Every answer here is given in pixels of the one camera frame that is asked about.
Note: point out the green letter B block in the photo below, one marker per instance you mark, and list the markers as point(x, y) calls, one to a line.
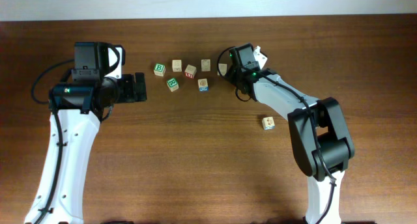
point(159, 69)

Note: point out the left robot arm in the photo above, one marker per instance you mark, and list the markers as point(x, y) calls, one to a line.
point(77, 111)

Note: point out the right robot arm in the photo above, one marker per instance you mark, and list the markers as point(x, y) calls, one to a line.
point(321, 143)

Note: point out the car picture yellow block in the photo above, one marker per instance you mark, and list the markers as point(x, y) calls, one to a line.
point(268, 123)

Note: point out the wooden block outline picture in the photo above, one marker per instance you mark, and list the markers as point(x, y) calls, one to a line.
point(205, 65)

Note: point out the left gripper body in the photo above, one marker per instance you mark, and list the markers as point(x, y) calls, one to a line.
point(126, 92)

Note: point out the green letter R block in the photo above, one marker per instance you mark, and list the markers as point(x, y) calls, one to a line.
point(172, 84)

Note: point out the red letter wooden block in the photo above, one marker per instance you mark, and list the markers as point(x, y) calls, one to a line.
point(190, 71)

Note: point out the plain pale wooden block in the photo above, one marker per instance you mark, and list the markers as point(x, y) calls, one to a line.
point(222, 69)

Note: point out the shell picture Q block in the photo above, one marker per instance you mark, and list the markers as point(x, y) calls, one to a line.
point(203, 85)

